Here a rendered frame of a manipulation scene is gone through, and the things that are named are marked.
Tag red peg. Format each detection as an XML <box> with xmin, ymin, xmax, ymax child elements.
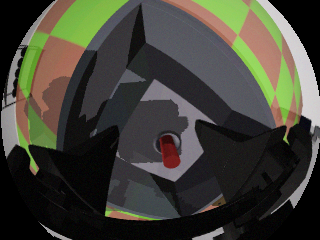
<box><xmin>160</xmin><ymin>135</ymin><xmax>180</xmax><ymax>168</ymax></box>

